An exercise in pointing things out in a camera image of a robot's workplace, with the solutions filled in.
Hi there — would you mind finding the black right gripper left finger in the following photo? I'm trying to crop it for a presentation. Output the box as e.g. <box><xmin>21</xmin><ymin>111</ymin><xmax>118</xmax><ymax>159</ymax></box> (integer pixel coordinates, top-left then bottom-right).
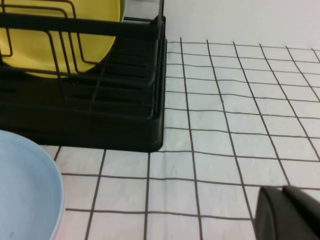
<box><xmin>254</xmin><ymin>186</ymin><xmax>320</xmax><ymax>240</ymax></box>

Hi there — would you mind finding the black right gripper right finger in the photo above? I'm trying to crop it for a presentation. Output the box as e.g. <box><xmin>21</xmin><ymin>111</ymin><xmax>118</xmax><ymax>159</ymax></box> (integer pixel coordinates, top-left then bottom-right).
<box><xmin>282</xmin><ymin>185</ymin><xmax>320</xmax><ymax>221</ymax></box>

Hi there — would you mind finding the yellow plate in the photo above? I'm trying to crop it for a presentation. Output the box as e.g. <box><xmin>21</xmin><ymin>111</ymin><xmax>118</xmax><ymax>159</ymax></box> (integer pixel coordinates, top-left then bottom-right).
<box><xmin>0</xmin><ymin>0</ymin><xmax>122</xmax><ymax>79</ymax></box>

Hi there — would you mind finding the light blue plate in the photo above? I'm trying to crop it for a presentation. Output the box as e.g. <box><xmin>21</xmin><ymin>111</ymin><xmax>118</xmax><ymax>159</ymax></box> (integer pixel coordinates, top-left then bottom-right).
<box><xmin>0</xmin><ymin>129</ymin><xmax>65</xmax><ymax>240</ymax></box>

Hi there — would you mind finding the white grid tablecloth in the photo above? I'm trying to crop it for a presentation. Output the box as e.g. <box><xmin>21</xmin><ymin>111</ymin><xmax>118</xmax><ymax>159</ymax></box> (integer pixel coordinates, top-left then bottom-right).
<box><xmin>41</xmin><ymin>37</ymin><xmax>320</xmax><ymax>240</ymax></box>

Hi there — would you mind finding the black plastic drain tray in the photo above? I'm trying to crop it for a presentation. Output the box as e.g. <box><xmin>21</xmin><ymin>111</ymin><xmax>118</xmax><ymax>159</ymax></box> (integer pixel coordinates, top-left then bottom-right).
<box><xmin>0</xmin><ymin>15</ymin><xmax>168</xmax><ymax>153</ymax></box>

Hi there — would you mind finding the black wire dish rack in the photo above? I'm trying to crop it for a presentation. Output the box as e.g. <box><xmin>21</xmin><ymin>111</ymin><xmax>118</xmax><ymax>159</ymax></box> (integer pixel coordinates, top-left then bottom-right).
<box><xmin>0</xmin><ymin>0</ymin><xmax>166</xmax><ymax>120</ymax></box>

